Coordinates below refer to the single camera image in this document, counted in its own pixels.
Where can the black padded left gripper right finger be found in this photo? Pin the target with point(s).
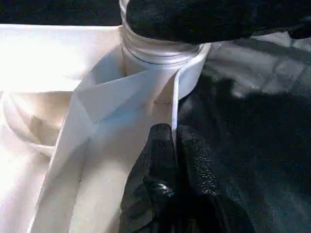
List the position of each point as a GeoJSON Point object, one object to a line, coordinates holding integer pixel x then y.
{"type": "Point", "coordinates": [209, 199]}

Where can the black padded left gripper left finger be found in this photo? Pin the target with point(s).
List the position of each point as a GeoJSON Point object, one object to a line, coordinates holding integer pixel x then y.
{"type": "Point", "coordinates": [150, 194]}

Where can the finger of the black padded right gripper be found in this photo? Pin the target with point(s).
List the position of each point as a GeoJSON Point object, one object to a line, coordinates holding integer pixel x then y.
{"type": "Point", "coordinates": [209, 19]}

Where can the white plastic table leg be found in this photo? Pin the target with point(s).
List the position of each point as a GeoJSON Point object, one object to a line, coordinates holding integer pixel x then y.
{"type": "Point", "coordinates": [155, 51]}

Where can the white plastic table top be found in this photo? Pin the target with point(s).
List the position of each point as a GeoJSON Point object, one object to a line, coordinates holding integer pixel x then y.
{"type": "Point", "coordinates": [48, 73]}

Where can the black work mat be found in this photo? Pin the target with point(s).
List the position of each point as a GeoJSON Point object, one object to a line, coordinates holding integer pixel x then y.
{"type": "Point", "coordinates": [252, 136]}

